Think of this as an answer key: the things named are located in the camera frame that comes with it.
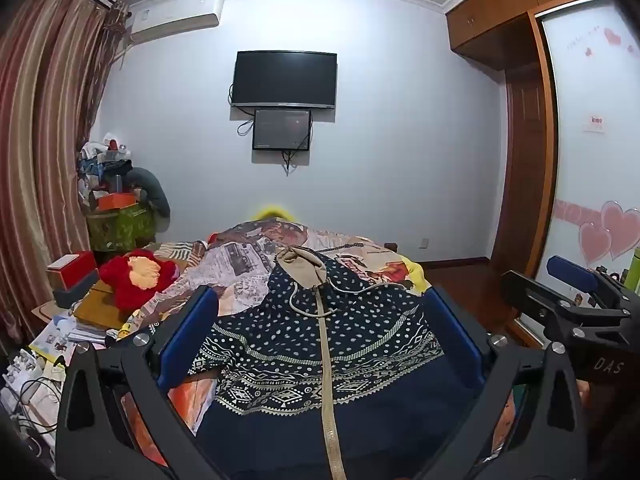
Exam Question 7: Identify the yellow bedsheet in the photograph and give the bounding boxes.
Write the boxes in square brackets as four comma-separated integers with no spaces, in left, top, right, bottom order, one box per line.
[399,254,432,297]

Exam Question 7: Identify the wooden room door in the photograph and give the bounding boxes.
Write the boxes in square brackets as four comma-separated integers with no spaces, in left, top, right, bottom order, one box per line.
[489,67,547,283]

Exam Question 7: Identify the printed blanket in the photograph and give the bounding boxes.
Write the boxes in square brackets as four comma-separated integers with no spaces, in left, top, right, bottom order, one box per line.
[117,217,433,468]

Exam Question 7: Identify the dark grey box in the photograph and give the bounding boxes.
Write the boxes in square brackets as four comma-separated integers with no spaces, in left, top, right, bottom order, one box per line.
[52,270,101,307]

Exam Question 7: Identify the white heart-sticker sliding door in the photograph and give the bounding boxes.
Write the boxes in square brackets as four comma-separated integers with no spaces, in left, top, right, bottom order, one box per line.
[537,0,640,297]

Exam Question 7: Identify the red box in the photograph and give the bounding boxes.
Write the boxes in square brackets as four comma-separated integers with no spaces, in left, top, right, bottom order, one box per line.
[45,250,97,289]

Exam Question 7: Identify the green bottle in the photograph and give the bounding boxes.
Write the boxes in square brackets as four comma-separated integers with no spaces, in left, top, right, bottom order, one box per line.
[624,247,640,294]

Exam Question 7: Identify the red plush toy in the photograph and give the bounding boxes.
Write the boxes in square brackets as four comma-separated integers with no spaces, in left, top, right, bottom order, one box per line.
[112,249,179,312]

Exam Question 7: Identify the small black wall monitor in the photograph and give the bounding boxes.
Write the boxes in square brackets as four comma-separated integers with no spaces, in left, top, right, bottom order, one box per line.
[252,108,314,152]

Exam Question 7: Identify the white air conditioner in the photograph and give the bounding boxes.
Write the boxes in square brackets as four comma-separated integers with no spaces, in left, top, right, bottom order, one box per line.
[128,0,224,44]

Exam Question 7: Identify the pile of clutter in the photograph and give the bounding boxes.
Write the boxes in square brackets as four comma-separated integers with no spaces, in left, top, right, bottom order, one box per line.
[76,131,135,197]

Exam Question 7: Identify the wooden wardrobe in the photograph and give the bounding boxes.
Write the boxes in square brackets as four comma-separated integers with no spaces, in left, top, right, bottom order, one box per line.
[444,0,608,281]

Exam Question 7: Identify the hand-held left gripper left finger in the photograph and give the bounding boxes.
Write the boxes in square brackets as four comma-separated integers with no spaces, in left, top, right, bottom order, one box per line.
[55,285,221,480]

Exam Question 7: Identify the navy patterned garment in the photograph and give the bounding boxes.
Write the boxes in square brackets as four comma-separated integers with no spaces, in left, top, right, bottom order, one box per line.
[187,245,506,480]

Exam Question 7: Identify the black cables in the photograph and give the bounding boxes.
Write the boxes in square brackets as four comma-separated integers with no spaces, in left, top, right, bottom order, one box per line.
[7,377,63,458]

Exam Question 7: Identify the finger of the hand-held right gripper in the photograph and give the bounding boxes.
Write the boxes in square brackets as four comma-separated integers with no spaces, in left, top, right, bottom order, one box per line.
[546,255,640,317]
[501,270,632,347]

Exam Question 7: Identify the striped brown curtain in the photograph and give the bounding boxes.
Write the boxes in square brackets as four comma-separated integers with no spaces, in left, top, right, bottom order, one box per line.
[0,0,130,356]

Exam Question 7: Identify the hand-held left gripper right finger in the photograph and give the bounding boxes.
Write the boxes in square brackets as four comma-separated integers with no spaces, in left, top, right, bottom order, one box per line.
[422,285,588,480]

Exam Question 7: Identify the orange box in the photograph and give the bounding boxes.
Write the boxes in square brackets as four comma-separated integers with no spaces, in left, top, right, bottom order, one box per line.
[97,192,139,212]

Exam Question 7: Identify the yellow object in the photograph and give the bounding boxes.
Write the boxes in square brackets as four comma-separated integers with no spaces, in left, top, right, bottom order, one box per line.
[250,203,297,223]

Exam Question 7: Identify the black wall television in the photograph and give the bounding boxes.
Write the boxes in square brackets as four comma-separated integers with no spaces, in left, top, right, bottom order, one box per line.
[231,50,339,110]

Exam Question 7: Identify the pile of papers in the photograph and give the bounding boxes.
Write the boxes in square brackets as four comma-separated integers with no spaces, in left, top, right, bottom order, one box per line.
[27,305,123,363]

